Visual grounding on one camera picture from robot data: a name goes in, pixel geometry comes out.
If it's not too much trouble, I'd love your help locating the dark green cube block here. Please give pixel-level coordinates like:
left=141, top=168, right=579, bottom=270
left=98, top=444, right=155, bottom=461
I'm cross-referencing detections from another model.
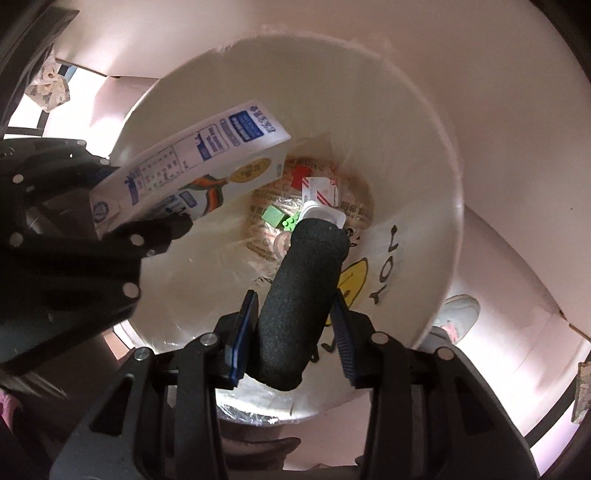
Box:
left=262, top=205, right=288, bottom=229

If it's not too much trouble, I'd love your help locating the long white milk carton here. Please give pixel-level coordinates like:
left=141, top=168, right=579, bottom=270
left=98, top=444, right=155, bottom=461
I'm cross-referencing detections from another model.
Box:
left=89, top=100, right=290, bottom=237

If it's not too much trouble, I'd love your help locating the light green toy brick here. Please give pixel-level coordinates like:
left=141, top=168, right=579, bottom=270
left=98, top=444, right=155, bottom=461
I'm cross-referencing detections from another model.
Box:
left=281, top=213, right=300, bottom=232

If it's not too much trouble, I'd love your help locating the clear plastic cup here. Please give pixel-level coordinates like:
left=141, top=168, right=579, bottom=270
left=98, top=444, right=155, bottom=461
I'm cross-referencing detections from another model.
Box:
left=273, top=231, right=291, bottom=261

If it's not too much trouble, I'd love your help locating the small white red carton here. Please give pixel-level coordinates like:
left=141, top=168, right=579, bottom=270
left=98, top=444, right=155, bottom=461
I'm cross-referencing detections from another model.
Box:
left=301, top=177, right=341, bottom=208

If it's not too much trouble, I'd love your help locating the white paper trash bucket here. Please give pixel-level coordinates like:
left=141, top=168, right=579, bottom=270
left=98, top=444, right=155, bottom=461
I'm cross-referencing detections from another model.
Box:
left=109, top=32, right=465, bottom=423

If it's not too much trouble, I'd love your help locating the pink fuzzy garment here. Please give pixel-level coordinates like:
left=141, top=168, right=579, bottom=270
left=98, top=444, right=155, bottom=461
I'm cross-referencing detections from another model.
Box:
left=0, top=388, right=22, bottom=433

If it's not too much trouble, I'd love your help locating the floral bed sheet edge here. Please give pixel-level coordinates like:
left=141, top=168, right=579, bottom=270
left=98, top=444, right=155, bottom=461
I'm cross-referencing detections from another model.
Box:
left=25, top=49, right=70, bottom=113

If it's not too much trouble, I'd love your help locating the red toy block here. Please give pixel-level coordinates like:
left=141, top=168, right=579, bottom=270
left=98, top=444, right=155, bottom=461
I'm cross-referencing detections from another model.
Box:
left=290, top=165, right=312, bottom=190

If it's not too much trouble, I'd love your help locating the white yogurt cup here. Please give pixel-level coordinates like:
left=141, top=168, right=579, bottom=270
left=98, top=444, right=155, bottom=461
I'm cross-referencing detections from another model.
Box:
left=298, top=200, right=346, bottom=229

